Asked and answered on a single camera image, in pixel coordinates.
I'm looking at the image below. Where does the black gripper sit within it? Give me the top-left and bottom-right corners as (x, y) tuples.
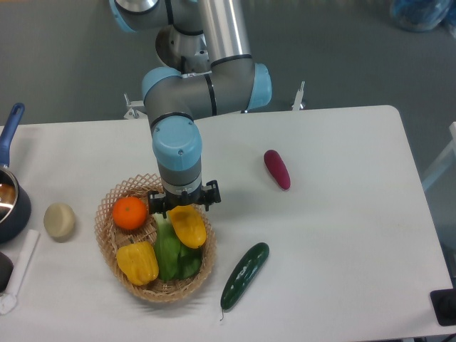
(147, 180), (221, 218)

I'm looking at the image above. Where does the yellow mango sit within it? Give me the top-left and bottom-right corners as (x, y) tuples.
(167, 205), (207, 249)

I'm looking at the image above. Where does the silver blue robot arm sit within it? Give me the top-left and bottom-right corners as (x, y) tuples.
(110, 1), (272, 214)

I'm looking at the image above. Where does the woven wicker basket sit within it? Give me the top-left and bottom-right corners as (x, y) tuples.
(95, 173), (217, 303)

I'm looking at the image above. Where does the orange fruit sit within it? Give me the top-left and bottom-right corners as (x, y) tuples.
(112, 197), (148, 230)

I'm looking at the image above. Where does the green bok choy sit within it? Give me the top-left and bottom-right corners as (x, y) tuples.
(152, 213), (202, 282)

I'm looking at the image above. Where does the yellow bell pepper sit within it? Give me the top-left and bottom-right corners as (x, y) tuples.
(116, 241), (159, 286)

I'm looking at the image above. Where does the purple sweet potato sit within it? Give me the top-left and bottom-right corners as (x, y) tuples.
(264, 150), (291, 190)

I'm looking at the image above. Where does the dark green cucumber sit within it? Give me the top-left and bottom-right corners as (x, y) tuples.
(219, 242), (270, 321)

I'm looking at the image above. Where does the beige round potato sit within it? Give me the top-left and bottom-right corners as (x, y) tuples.
(43, 202), (76, 239)

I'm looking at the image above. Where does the dark blue saucepan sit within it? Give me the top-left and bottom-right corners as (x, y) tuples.
(1, 103), (31, 244)

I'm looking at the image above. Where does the black object at left edge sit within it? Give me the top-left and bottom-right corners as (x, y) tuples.
(0, 252), (14, 292)

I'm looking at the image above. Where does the black device at table edge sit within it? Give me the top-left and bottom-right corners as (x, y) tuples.
(430, 289), (456, 326)

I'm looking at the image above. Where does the blue plastic bag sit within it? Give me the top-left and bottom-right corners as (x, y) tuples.
(389, 0), (455, 33)

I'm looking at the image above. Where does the white frame at right edge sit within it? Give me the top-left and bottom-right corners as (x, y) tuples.
(421, 122), (455, 192)

